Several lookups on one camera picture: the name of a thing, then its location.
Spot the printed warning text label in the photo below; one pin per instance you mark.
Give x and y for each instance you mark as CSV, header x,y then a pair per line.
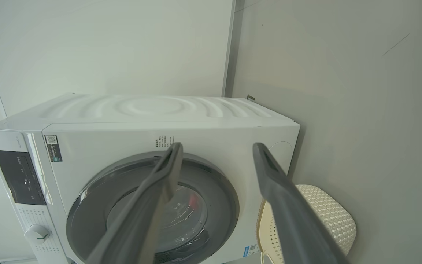
x,y
164,141

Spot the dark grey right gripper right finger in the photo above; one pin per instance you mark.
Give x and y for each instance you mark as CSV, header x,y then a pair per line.
x,y
291,220

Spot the white washing machine dial knob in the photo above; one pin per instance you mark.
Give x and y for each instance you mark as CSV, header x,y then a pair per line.
x,y
37,234

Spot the white front-load washing machine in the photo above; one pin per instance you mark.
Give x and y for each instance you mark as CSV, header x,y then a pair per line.
x,y
123,110

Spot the round white filter cover flap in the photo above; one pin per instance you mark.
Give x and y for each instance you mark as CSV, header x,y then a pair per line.
x,y
282,154

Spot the black washing machine display panel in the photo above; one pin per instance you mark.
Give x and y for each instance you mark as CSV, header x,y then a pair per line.
x,y
20,176

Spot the round glass washing machine door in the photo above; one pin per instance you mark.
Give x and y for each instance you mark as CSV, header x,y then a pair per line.
x,y
218,190

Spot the blue white energy label sticker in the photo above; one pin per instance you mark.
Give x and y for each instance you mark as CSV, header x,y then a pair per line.
x,y
250,250

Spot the black QR code sticker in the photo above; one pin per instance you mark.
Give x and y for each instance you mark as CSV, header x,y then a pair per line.
x,y
53,148

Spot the cream perforated laundry basket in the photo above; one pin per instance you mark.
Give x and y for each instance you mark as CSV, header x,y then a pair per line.
x,y
328,212

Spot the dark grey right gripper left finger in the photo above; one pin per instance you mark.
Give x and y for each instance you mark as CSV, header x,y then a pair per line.
x,y
137,220

